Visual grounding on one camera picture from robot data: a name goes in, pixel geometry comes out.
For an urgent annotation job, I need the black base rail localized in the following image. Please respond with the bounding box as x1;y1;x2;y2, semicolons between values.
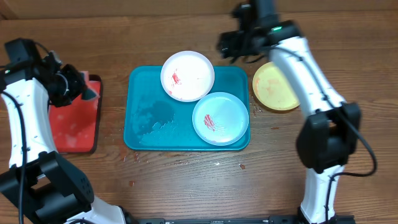
124;214;357;224

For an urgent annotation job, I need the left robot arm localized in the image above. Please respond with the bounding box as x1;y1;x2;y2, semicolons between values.
1;38;135;223

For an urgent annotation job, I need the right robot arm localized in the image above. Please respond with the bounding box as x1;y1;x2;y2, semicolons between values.
217;1;361;223

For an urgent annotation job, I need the light blue plate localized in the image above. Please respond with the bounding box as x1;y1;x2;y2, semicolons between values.
192;92;249;146

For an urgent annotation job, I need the white plate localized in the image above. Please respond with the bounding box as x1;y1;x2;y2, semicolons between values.
160;50;215;102

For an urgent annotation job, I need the teal plastic tray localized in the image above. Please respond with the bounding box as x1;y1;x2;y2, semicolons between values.
124;65;251;151

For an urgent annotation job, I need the yellow plate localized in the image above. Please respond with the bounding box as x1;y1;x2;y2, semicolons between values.
252;62;300;111

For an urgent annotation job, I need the red and black tray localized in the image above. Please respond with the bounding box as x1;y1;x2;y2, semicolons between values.
49;75;103;154

